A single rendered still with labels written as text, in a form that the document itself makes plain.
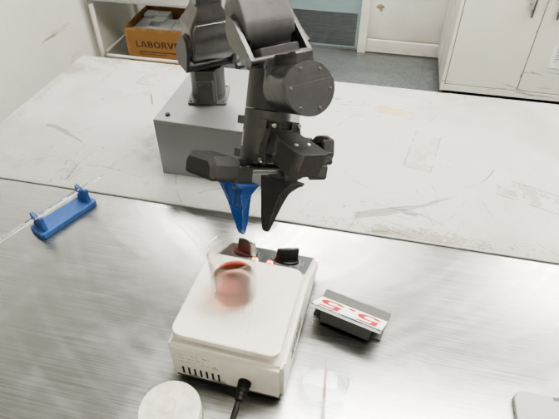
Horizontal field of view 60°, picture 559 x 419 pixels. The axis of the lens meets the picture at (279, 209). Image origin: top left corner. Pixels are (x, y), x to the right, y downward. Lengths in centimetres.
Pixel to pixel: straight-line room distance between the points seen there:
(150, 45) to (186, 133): 203
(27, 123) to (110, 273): 47
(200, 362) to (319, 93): 31
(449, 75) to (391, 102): 193
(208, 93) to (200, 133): 7
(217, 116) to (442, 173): 40
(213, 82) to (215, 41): 8
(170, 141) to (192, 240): 18
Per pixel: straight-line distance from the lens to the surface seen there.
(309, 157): 54
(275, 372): 52
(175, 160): 85
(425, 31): 351
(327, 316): 62
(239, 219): 60
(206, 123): 79
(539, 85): 310
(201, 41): 77
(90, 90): 118
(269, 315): 53
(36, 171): 96
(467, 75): 301
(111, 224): 80
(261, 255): 65
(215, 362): 54
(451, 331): 66
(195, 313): 54
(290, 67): 51
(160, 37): 278
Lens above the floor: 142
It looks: 42 degrees down
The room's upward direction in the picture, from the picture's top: straight up
